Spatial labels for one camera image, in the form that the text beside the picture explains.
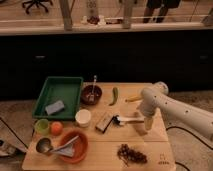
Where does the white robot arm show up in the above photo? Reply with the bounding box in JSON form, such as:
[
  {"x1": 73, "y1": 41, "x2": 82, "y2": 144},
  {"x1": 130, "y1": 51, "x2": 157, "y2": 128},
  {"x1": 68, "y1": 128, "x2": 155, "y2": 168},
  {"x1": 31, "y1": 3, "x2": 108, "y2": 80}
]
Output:
[{"x1": 138, "y1": 82, "x2": 213, "y2": 141}]

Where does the white paper cup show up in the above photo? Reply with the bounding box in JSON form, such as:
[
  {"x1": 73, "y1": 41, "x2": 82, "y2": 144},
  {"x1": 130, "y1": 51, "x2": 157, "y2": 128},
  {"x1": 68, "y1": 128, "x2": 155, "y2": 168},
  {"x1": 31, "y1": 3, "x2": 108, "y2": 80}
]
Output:
[{"x1": 75, "y1": 109, "x2": 91, "y2": 127}]

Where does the black silver eraser block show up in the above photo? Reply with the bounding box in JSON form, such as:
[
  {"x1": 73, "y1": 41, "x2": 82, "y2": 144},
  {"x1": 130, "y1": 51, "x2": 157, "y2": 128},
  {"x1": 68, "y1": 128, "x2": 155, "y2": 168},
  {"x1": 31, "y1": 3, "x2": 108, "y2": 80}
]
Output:
[{"x1": 95, "y1": 114, "x2": 113, "y2": 133}]

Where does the orange bowl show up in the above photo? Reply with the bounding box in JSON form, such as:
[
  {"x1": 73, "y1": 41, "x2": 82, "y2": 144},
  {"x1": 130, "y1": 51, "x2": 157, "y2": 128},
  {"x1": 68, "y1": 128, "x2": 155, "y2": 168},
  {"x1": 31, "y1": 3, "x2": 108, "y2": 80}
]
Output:
[{"x1": 59, "y1": 130, "x2": 88, "y2": 164}]

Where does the person legs background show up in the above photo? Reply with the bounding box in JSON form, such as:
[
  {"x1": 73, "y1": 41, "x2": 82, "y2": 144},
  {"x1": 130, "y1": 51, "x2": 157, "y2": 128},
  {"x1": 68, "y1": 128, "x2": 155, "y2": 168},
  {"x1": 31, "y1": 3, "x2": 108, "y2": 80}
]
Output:
[{"x1": 143, "y1": 0, "x2": 181, "y2": 23}]

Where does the blue grey sponge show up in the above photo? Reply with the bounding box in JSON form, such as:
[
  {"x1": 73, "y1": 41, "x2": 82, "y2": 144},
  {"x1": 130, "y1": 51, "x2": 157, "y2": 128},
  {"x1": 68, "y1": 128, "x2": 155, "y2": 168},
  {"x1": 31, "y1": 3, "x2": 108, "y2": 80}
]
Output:
[{"x1": 45, "y1": 100, "x2": 65, "y2": 115}]

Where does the black cable right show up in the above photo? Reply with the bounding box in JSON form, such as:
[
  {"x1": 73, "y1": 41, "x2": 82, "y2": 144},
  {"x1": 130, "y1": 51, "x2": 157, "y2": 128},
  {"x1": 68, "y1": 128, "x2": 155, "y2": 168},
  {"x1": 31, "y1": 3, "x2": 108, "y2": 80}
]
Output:
[{"x1": 165, "y1": 125, "x2": 213, "y2": 171}]

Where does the small green cup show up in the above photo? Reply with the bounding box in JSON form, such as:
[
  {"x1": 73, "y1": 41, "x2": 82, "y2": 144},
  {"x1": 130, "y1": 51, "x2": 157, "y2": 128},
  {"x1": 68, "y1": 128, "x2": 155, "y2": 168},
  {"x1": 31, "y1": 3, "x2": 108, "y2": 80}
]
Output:
[{"x1": 34, "y1": 119, "x2": 49, "y2": 135}]

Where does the black cable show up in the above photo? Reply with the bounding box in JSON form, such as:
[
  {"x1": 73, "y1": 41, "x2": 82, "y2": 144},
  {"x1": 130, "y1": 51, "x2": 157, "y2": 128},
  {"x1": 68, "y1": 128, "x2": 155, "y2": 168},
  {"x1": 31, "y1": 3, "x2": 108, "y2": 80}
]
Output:
[
  {"x1": 0, "y1": 116, "x2": 30, "y2": 150},
  {"x1": 165, "y1": 125, "x2": 213, "y2": 171}
]

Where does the metal ladle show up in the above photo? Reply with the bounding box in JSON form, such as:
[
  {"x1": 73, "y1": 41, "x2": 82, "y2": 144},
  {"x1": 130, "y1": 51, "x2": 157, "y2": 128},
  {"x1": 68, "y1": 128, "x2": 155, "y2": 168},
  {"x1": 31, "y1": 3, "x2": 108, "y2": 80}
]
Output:
[{"x1": 36, "y1": 138, "x2": 53, "y2": 154}]

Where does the green plastic tray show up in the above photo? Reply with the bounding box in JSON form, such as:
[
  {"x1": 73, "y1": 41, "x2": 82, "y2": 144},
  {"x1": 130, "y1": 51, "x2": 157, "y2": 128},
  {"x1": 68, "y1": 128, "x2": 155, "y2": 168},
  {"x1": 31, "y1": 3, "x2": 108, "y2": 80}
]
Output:
[{"x1": 32, "y1": 76, "x2": 83, "y2": 121}]

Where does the orange fruit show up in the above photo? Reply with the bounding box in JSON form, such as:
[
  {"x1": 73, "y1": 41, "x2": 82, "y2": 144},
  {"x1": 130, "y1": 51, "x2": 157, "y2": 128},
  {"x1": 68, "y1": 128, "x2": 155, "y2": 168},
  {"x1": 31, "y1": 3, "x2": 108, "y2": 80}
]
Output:
[{"x1": 50, "y1": 121, "x2": 63, "y2": 136}]

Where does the grey spatula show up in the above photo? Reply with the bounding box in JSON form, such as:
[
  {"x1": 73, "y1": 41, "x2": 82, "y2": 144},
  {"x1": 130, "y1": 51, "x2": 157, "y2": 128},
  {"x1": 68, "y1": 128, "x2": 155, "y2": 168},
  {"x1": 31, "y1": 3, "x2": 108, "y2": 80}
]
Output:
[{"x1": 51, "y1": 136, "x2": 79, "y2": 157}]

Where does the black cable left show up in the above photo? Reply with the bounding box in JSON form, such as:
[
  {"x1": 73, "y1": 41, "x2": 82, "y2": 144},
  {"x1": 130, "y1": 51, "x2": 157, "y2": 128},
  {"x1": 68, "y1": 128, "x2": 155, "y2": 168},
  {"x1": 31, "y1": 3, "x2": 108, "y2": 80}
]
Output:
[{"x1": 0, "y1": 116, "x2": 30, "y2": 150}]

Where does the office chair base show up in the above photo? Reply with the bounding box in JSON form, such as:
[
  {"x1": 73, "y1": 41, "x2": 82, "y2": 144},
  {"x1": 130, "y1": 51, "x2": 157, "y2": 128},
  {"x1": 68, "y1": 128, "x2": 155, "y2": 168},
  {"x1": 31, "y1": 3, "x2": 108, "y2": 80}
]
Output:
[{"x1": 22, "y1": 0, "x2": 53, "y2": 14}]

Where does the wooden table board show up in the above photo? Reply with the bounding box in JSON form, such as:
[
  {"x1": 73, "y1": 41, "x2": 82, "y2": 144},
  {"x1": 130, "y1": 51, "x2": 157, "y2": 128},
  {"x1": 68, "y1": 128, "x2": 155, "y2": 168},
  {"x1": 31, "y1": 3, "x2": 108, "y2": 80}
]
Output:
[{"x1": 22, "y1": 83, "x2": 176, "y2": 171}]

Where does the green chili pepper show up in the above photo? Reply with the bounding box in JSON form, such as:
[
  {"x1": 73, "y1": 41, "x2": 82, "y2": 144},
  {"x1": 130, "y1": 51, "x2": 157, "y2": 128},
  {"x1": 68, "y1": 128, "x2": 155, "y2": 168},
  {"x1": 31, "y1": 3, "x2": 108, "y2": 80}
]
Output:
[{"x1": 109, "y1": 87, "x2": 118, "y2": 106}]

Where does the metal whisk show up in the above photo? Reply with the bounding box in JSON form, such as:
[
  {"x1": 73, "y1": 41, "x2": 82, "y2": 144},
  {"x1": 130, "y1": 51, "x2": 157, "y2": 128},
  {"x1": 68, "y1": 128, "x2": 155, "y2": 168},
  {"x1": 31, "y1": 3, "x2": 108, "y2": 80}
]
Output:
[{"x1": 89, "y1": 75, "x2": 97, "y2": 102}]

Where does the dark brown bowl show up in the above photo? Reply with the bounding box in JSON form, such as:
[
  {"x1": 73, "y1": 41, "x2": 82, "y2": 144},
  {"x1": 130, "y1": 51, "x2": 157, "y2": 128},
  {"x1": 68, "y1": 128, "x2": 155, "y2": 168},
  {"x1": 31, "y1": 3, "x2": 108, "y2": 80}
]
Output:
[{"x1": 81, "y1": 85, "x2": 102, "y2": 105}]

